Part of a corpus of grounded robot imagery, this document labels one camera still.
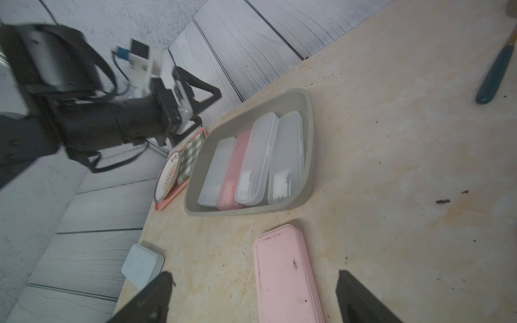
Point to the clear frosted pencil case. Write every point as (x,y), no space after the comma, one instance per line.
(212,185)

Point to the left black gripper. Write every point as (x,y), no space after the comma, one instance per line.
(193,95)

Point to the green checked cloth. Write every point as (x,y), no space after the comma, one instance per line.
(189,155)

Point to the opaque pink pencil case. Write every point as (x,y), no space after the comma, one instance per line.
(286,288)

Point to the round orange patterned plate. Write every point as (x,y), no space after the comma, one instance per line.
(168,176)

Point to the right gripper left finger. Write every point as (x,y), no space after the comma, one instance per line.
(151,304)

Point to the pink plastic tray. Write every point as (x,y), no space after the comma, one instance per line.
(176,188)

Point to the clear pencil case with label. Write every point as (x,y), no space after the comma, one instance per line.
(255,167)

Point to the grey plastic storage box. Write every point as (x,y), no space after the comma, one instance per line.
(292,100)

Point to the translucent pink pencil case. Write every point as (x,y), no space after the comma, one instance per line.
(226,200)

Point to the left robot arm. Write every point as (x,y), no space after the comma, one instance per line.
(57,73)

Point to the gold spoon teal handle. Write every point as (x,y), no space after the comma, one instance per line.
(494,77)

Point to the light blue pencil case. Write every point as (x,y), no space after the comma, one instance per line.
(142,265)

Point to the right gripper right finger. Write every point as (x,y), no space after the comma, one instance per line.
(358,304)

